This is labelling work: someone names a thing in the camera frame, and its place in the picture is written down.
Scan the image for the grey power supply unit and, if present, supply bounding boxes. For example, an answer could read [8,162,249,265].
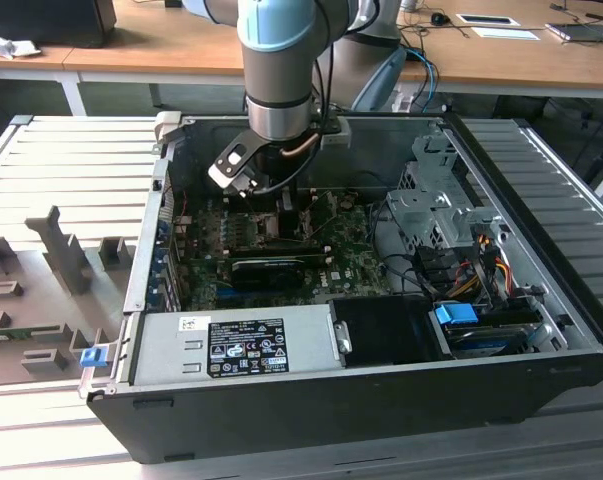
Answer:
[129,303,343,387]

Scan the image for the blue cable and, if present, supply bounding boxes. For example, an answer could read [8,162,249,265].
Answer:
[404,45,441,110]

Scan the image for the thin red wire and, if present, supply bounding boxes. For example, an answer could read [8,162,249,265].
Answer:
[174,189,195,236]

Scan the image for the CPU socket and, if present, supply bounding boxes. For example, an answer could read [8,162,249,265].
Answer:
[253,210,316,247]

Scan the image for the yellow orange power wires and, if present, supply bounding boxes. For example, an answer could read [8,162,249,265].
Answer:
[453,249,515,301]

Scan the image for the metal drive cage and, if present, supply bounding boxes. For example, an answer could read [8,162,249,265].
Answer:
[384,130,513,254]

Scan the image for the black grey PC case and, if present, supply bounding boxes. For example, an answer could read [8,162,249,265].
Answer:
[78,112,603,464]

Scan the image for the grey parts rack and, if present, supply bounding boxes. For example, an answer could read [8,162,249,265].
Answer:
[0,204,138,387]

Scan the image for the white paper sheet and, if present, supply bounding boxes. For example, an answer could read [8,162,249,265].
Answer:
[469,26,541,42]

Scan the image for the green motherboard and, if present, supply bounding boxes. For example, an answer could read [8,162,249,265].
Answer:
[173,192,397,314]

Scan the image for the crumpled white paper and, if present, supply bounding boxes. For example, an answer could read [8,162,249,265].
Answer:
[0,27,43,61]

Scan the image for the white framed tablet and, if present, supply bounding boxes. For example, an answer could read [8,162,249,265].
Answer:
[454,12,521,27]

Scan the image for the black graphics card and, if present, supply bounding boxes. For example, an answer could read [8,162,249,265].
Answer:
[229,257,305,294]

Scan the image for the black drive power connectors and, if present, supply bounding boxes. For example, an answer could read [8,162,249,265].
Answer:
[411,243,460,299]

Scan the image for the wooden desk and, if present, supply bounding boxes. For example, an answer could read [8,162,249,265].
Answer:
[394,0,603,101]
[0,0,255,119]

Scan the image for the black computer box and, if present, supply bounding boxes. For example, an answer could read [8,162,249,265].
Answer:
[0,0,118,50]

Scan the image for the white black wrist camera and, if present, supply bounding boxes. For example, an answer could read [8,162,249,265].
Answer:
[207,130,271,197]

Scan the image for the black plastic duct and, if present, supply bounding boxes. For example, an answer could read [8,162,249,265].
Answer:
[327,293,456,370]

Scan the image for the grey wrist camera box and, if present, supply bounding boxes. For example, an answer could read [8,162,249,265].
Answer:
[319,118,353,150]

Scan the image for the hard disk in blue carrier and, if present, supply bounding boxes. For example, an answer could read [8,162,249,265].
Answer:
[432,301,545,361]

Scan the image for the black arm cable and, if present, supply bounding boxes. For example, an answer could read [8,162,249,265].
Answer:
[248,42,342,196]

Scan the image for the beige plastic case handle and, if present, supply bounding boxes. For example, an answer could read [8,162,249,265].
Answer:
[153,110,183,147]

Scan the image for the blue plastic latch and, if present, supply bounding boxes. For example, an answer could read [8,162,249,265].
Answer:
[79,347,108,370]

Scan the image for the black RAM slot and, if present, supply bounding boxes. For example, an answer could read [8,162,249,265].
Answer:
[188,253,333,268]
[229,241,331,256]

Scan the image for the metal socket cover frame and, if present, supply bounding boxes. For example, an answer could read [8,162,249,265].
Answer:
[298,191,340,238]

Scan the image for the green RAM stick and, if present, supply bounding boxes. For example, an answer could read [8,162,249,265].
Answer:
[0,323,65,345]

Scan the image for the grey laptop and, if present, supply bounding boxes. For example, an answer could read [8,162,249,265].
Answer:
[544,20,603,45]

